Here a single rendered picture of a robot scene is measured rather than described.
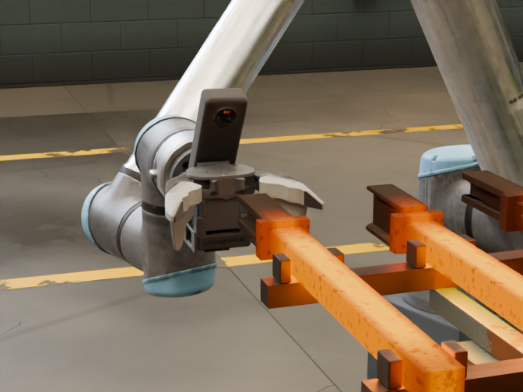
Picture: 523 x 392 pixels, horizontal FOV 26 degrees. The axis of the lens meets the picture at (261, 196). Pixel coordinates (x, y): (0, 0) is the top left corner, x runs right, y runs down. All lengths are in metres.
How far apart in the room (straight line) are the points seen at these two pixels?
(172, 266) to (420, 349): 0.68
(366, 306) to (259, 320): 2.75
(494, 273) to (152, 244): 0.59
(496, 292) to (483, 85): 0.82
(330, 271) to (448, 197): 1.05
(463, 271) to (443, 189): 1.01
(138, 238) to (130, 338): 2.03
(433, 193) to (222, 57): 0.55
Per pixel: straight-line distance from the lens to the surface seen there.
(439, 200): 1.92
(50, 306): 3.72
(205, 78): 1.52
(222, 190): 1.17
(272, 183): 1.15
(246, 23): 1.55
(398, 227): 1.01
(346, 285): 0.85
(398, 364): 0.73
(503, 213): 1.07
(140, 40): 7.91
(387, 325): 0.78
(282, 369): 3.21
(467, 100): 1.68
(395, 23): 8.50
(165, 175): 1.27
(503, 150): 1.72
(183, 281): 1.38
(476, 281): 0.89
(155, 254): 1.38
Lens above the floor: 1.30
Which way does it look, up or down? 15 degrees down
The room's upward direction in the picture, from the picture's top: straight up
